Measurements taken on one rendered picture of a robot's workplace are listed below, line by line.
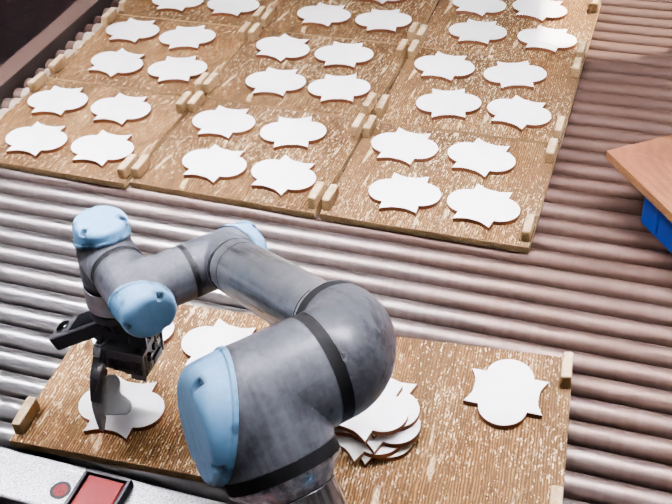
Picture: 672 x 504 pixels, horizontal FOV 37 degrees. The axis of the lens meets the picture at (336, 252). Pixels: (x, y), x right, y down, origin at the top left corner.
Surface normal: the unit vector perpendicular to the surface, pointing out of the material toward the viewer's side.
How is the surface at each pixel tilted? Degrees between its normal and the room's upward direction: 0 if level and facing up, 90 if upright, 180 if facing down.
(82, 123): 0
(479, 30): 0
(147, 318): 93
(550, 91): 0
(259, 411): 51
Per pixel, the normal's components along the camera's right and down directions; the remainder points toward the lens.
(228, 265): -0.76, -0.38
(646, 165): -0.05, -0.77
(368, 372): 0.66, 0.07
